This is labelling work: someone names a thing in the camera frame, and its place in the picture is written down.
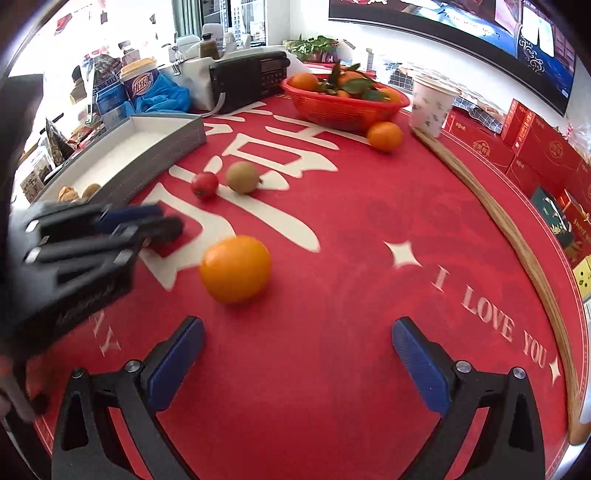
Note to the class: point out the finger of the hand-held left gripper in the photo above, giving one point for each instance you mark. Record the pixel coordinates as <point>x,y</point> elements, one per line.
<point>134,216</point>
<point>157,230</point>

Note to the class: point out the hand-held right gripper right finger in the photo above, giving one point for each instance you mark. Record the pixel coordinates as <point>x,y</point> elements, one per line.
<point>420,364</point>

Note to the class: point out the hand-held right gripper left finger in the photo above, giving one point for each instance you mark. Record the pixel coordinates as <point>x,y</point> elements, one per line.
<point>178,364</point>

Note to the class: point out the brown kiwi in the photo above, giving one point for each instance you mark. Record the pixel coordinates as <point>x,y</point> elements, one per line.
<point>91,190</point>
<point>242,177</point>

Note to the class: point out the cherry tomato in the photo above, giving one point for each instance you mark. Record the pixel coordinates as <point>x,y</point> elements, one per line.
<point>204,185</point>

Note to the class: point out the grey cardboard box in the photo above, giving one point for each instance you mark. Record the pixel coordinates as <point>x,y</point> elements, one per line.
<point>115,152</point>

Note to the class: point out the red printed tablecloth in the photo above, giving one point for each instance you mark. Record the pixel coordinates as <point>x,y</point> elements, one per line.
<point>346,300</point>

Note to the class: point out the pile of snack packets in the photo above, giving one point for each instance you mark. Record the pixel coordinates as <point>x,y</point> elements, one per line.
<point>60,138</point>

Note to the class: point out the blue snack packet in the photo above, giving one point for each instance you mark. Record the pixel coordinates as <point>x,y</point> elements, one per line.
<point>111,101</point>

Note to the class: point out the blue plastic bag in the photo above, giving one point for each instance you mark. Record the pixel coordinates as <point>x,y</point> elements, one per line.
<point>166,97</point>

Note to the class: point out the purple drink cup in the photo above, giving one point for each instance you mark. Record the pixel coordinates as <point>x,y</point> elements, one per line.
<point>141,85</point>

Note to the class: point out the black radio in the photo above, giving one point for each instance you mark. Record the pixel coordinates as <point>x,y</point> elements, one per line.
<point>244,78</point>

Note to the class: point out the brown bottle black cap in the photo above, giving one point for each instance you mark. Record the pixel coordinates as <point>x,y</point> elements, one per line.
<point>209,48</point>

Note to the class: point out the yellow box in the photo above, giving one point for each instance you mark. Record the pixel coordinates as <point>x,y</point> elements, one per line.
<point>584,277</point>

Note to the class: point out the green gift box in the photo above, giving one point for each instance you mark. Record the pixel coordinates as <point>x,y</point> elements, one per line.
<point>551,217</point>

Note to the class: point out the white bottle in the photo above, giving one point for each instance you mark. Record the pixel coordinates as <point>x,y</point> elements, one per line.
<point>212,30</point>

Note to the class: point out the grey-green curtain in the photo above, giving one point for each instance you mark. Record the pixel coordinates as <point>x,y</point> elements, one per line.
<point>184,16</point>

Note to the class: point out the leafy orange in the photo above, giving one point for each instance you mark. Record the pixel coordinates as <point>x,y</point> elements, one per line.
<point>342,93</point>
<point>391,95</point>
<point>304,81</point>
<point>350,78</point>

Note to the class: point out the red gift bag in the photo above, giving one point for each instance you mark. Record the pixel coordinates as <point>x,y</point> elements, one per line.
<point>579,226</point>

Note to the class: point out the red plastic basket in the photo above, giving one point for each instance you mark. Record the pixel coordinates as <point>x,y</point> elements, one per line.
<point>341,113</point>

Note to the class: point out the green potted plant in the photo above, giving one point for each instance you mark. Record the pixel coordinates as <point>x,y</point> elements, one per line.
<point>311,48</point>

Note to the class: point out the stack of red gift boxes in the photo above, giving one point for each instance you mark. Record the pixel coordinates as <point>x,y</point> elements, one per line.
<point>545,147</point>

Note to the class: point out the white paper cup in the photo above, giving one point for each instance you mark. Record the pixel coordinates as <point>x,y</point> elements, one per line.
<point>431,108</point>

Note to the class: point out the small white carton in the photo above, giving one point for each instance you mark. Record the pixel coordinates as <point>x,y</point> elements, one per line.
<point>375,59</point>

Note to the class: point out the television screen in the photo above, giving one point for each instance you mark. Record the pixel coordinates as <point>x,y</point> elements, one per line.
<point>461,27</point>

